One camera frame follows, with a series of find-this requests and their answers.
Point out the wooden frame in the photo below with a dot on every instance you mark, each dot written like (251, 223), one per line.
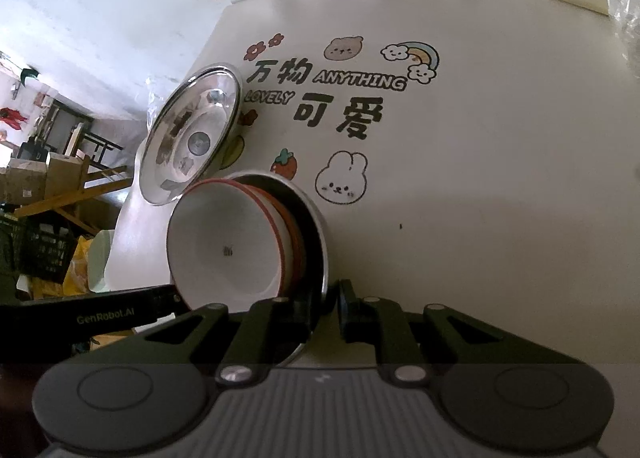
(70, 200)

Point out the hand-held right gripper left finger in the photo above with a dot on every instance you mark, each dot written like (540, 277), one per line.
(280, 323)

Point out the white bucket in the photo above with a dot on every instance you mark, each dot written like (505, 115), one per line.
(100, 260)

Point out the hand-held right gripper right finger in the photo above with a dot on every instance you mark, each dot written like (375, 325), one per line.
(346, 310)

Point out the yellow plastic bag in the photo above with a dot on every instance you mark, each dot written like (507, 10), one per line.
(75, 273)

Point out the clear plastic bag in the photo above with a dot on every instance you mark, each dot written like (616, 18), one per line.
(625, 3)

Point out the black plastic crate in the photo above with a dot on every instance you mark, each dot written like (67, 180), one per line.
(47, 248)

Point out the stainless steel bowl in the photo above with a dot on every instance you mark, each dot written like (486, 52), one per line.
(312, 248)

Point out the black metal table frame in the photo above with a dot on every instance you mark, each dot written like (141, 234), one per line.
(85, 133)

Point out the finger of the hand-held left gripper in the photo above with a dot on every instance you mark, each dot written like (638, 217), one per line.
(166, 300)

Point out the cardboard box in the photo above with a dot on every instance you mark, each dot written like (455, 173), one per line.
(62, 173)

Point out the white bowl with red rim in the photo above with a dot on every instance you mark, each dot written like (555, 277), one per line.
(225, 248)
(292, 228)

